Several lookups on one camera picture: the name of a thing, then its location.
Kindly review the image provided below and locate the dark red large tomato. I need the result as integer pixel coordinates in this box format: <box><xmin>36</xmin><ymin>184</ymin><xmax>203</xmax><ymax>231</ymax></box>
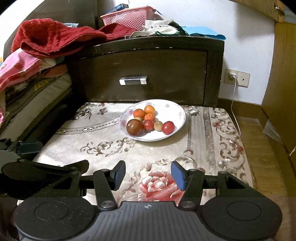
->
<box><xmin>126</xmin><ymin>118</ymin><xmax>143</xmax><ymax>136</ymax></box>

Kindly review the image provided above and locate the small orange kumquat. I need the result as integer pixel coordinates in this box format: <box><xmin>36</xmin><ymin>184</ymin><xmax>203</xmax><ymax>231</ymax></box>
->
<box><xmin>144</xmin><ymin>105</ymin><xmax>155</xmax><ymax>114</ymax></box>

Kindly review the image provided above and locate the floral beige table cloth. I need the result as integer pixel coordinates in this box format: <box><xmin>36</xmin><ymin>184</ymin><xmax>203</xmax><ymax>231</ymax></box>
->
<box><xmin>35</xmin><ymin>102</ymin><xmax>256</xmax><ymax>202</ymax></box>

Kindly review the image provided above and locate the white floral ceramic plate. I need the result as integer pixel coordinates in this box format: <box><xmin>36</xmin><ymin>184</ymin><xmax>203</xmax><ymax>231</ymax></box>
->
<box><xmin>118</xmin><ymin>99</ymin><xmax>186</xmax><ymax>142</ymax></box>

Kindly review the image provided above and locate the white wall socket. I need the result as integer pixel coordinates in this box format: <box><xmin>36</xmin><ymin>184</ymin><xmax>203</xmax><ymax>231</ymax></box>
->
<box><xmin>224</xmin><ymin>69</ymin><xmax>250</xmax><ymax>88</ymax></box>

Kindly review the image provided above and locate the blue cloth on nightstand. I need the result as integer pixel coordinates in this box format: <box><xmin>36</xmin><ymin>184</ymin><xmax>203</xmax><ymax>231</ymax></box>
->
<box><xmin>182</xmin><ymin>26</ymin><xmax>226</xmax><ymax>41</ymax></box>

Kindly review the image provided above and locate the dark wooden nightstand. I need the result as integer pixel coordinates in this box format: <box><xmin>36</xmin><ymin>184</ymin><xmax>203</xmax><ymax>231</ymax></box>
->
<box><xmin>66</xmin><ymin>36</ymin><xmax>225</xmax><ymax>107</ymax></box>

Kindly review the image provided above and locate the white power cable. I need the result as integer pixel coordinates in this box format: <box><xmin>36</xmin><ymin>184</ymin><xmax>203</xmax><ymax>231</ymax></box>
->
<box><xmin>227</xmin><ymin>72</ymin><xmax>241</xmax><ymax>137</ymax></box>

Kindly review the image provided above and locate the large orange mandarin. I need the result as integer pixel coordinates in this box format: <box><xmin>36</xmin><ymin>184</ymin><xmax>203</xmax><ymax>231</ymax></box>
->
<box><xmin>133</xmin><ymin>108</ymin><xmax>146</xmax><ymax>120</ymax></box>

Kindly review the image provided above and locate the silver black drawer handle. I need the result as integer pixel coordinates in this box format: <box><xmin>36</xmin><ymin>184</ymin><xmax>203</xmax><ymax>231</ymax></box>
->
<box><xmin>119</xmin><ymin>76</ymin><xmax>147</xmax><ymax>85</ymax></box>

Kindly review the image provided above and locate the medium orange mandarin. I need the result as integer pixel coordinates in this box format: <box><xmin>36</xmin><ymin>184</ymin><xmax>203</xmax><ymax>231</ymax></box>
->
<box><xmin>144</xmin><ymin>113</ymin><xmax>156</xmax><ymax>123</ymax></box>

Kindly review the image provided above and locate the white crumpled cloth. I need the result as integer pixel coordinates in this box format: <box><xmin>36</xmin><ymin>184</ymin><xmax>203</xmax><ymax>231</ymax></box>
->
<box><xmin>129</xmin><ymin>19</ymin><xmax>182</xmax><ymax>38</ymax></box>

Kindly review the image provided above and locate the pink plastic basket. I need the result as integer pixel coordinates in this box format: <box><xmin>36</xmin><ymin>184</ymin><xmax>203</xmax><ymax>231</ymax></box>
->
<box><xmin>100</xmin><ymin>6</ymin><xmax>156</xmax><ymax>31</ymax></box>

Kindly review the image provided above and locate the bright red cherry tomato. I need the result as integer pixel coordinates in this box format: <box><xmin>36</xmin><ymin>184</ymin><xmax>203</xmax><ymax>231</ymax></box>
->
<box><xmin>162</xmin><ymin>121</ymin><xmax>175</xmax><ymax>135</ymax></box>

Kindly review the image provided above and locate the red fuzzy blanket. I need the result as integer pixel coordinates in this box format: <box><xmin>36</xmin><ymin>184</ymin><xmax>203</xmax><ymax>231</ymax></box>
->
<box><xmin>11</xmin><ymin>18</ymin><xmax>136</xmax><ymax>58</ymax></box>

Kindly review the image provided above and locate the wooden cabinet door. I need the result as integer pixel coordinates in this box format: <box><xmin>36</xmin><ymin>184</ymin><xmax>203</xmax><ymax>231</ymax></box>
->
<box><xmin>262</xmin><ymin>23</ymin><xmax>295</xmax><ymax>163</ymax></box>

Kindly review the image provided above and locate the pink floral blanket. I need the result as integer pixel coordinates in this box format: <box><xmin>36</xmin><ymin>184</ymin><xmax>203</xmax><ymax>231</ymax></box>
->
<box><xmin>1</xmin><ymin>48</ymin><xmax>68</xmax><ymax>92</ymax></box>

